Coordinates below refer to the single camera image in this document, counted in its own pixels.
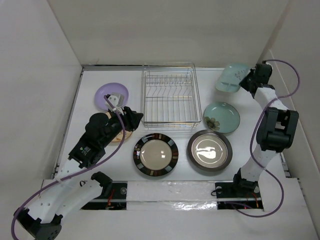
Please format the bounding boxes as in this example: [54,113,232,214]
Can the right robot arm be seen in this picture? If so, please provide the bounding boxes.
[231,60,299,197]

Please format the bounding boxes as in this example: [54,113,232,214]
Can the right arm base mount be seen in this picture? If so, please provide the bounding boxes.
[211,181,264,210]

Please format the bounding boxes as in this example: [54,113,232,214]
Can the teal rectangular plate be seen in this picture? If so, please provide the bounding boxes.
[215,63,251,93]

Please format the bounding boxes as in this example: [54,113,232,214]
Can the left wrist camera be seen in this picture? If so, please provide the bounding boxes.
[106,93,125,107]

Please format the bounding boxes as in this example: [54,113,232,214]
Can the purple cable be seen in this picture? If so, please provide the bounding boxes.
[11,96,126,240]
[231,59,301,218]

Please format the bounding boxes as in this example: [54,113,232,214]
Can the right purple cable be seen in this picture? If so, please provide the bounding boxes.
[231,59,301,218]

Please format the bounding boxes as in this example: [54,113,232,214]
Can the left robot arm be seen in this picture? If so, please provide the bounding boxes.
[10,106,144,240]

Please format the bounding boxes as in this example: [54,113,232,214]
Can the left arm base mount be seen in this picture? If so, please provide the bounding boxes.
[81,181,128,211]

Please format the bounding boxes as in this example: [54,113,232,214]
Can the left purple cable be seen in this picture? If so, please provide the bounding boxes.
[11,96,126,240]

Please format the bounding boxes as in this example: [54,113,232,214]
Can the black rimmed patterned plate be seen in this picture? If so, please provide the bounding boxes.
[133,133,179,177]

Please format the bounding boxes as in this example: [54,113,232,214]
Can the teal round flower plate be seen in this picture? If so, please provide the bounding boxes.
[203,101,241,134]

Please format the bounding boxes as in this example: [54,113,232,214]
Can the wire dish rack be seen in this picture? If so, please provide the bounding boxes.
[140,62,202,130]

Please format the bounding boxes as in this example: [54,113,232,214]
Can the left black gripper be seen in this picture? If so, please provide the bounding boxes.
[100,106,143,148]

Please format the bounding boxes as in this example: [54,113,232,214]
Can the purple plate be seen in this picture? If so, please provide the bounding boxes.
[94,82,129,111]

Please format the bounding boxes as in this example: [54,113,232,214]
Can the tan plate under arm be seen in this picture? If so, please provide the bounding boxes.
[105,112,133,143]

